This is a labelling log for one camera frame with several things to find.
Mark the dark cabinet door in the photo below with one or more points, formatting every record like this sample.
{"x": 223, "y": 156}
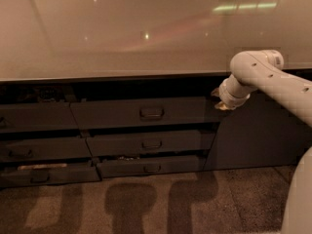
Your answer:
{"x": 261, "y": 133}

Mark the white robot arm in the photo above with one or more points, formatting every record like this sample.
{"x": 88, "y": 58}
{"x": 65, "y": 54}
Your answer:
{"x": 263, "y": 70}

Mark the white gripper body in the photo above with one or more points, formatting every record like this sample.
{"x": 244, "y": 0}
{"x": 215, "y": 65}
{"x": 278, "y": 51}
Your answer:
{"x": 226, "y": 97}

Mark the dark drawer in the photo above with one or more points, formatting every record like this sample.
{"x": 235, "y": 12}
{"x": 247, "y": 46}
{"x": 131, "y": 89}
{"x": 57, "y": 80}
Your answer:
{"x": 43, "y": 149}
{"x": 151, "y": 166}
{"x": 144, "y": 112}
{"x": 72, "y": 174}
{"x": 33, "y": 117}
{"x": 155, "y": 142}

